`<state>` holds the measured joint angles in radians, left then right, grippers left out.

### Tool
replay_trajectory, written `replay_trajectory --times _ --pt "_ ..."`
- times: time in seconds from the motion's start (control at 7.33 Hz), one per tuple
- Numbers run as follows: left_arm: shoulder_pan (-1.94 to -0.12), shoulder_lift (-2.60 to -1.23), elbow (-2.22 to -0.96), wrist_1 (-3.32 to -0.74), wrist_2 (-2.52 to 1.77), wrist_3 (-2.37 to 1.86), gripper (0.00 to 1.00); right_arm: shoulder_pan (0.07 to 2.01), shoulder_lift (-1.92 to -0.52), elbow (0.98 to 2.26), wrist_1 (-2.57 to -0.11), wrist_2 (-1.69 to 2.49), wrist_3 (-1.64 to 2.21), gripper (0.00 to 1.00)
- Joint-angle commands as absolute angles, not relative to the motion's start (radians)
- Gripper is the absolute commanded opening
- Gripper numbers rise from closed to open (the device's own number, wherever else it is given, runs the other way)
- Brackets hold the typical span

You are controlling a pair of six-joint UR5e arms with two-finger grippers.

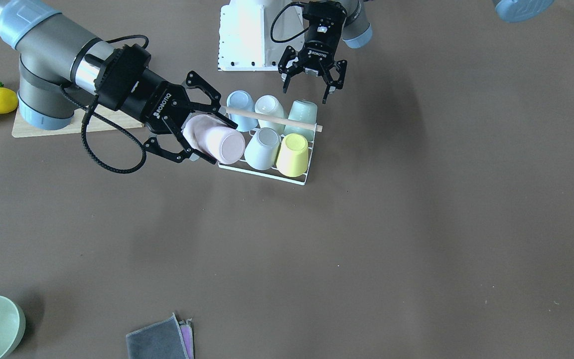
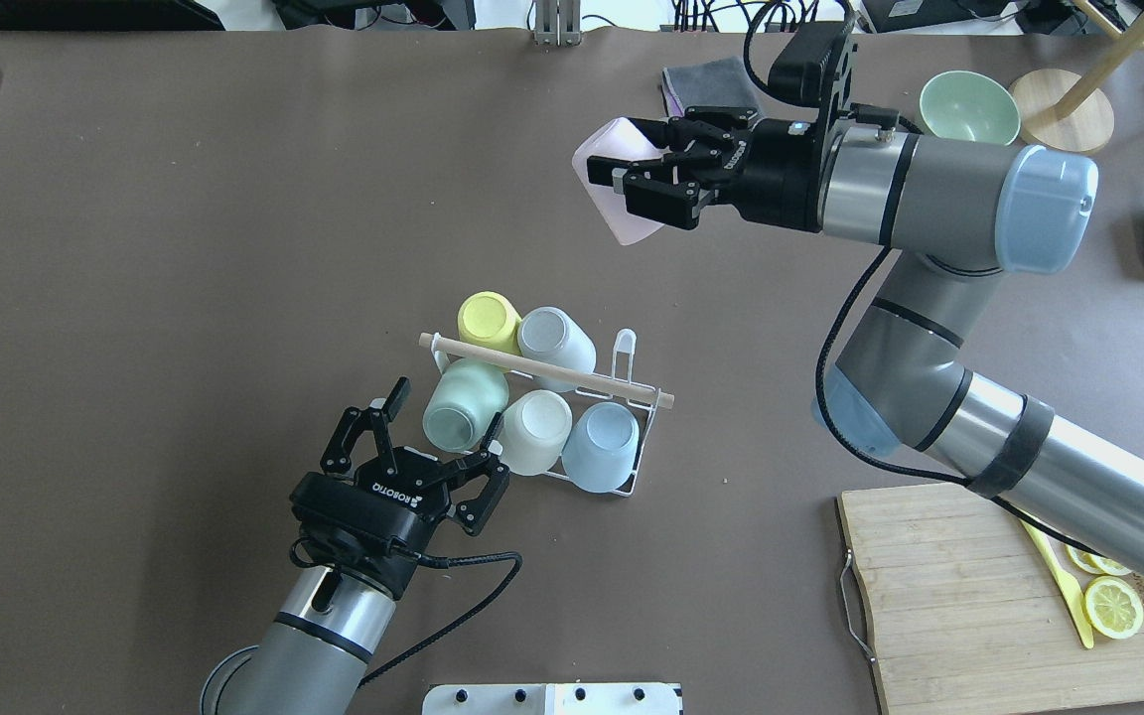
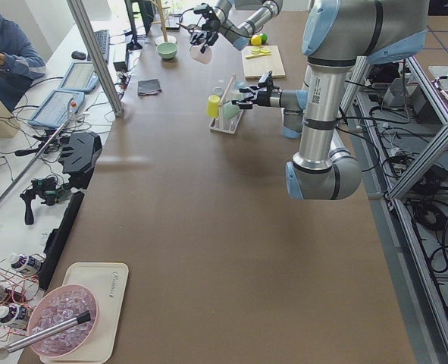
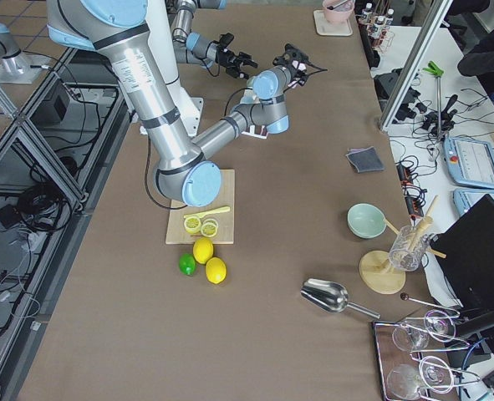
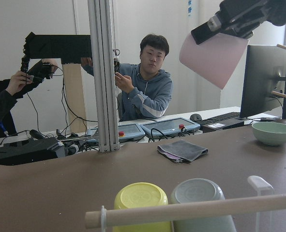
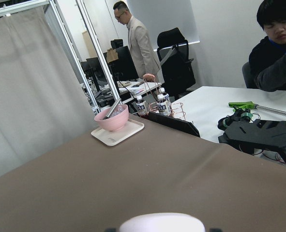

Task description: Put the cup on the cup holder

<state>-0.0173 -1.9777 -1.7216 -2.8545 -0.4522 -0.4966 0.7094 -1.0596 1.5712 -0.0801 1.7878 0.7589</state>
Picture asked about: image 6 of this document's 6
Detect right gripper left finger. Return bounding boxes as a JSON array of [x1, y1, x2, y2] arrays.
[[105, 228, 116, 232]]

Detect water bottle middle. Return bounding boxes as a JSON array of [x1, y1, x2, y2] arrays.
[[157, 94, 171, 116]]

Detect pink cup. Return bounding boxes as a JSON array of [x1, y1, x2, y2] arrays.
[[119, 213, 205, 232]]

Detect pink bowl with ice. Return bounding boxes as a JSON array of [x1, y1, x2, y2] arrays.
[[94, 104, 129, 131]]

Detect person in blue shirt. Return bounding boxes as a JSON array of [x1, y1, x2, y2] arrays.
[[249, 0, 286, 92]]

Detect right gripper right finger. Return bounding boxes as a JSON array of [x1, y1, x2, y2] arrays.
[[209, 228, 222, 232]]

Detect black office chair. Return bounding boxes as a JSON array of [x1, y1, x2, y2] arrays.
[[157, 28, 196, 100]]

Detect water bottle left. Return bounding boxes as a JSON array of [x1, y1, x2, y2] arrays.
[[136, 95, 148, 116]]

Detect man in beige jacket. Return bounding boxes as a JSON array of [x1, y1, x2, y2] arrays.
[[113, 1, 161, 82]]

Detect black laser-cut frame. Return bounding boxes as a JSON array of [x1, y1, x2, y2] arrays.
[[218, 119, 286, 163]]

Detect water bottle right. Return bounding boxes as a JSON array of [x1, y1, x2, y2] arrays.
[[160, 87, 171, 104]]

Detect water bottle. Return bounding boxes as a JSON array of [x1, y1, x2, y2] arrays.
[[136, 95, 148, 116], [160, 87, 171, 104], [157, 94, 171, 116]]

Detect steel tongs in bowl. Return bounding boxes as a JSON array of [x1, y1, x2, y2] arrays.
[[103, 98, 121, 120]]

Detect grabber reacher tool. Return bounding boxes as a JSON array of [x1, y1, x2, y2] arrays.
[[228, 101, 286, 116]]

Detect cream plastic tray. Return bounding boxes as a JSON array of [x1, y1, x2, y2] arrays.
[[90, 119, 145, 146]]

